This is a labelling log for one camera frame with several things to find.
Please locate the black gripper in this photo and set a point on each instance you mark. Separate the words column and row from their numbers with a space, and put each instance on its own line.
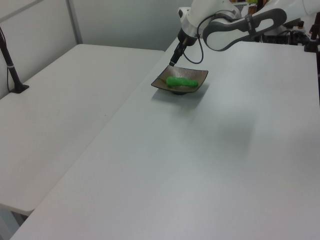
column 182, row 41

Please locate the black electronics box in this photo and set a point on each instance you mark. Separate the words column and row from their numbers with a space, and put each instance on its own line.
column 280, row 38

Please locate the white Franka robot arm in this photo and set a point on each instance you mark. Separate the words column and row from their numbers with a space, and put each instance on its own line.
column 220, row 37

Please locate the black camera stand pole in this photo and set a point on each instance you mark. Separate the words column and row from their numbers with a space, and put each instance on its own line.
column 312, row 45
column 11, row 70

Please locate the grey metal partition post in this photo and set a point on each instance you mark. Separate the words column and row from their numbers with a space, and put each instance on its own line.
column 75, row 22

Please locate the green chili pepper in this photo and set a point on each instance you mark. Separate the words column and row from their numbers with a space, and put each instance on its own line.
column 180, row 82

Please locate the white side table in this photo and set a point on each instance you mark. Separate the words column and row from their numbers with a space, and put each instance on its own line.
column 62, row 100

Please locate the square brown ceramic plate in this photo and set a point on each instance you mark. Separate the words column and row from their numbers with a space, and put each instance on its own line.
column 190, row 73

